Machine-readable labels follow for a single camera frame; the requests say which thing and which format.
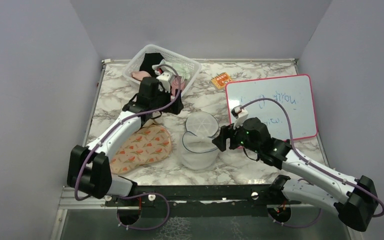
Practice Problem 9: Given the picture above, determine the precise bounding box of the black garment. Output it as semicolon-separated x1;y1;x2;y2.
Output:
139;52;164;78

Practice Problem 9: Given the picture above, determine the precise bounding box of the cream cylindrical laundry bag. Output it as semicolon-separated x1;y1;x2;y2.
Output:
142;119;158;128

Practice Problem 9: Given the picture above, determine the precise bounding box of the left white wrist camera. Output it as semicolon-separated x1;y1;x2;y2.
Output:
156;71;175;92

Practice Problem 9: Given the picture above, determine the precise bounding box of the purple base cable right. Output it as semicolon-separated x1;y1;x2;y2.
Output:
267;178;324;230

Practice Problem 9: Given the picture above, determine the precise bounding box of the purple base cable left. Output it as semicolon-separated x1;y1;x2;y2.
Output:
116;192;171;232

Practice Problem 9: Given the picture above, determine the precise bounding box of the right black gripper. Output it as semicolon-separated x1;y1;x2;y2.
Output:
212;118;261;154

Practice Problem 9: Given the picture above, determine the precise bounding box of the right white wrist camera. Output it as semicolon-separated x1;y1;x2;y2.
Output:
231;105;249;129

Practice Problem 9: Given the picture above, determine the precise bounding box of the orange card pack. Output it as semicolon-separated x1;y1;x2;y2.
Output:
211;72;233;89

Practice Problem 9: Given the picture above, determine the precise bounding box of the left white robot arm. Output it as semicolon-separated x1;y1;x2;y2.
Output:
67;75;184;206

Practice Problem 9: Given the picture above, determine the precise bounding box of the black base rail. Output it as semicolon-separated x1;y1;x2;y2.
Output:
105;184;295;218

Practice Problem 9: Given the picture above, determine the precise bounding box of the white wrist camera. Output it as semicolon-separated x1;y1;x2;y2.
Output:
156;71;175;92
231;105;249;129

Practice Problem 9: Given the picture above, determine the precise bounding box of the dusty pink black-trimmed bra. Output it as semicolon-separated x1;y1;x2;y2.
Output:
171;76;187;97

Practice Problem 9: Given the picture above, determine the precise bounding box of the floral orange laundry bag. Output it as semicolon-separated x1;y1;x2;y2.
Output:
109;124;173;175

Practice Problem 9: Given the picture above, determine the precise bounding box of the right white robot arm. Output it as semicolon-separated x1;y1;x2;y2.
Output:
212;117;380;232

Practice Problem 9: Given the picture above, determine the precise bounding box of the pale green garment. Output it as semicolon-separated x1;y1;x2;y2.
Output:
152;59;192;80

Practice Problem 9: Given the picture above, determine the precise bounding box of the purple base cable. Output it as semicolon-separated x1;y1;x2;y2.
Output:
267;178;324;230
116;192;171;232

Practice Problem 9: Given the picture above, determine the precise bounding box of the white plastic basket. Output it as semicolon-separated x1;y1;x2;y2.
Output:
122;44;202;98

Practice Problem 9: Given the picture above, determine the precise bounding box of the pink framed whiteboard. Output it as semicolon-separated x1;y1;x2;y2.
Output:
225;74;318;140

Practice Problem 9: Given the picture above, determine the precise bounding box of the beige bra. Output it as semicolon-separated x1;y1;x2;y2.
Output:
131;70;151;82

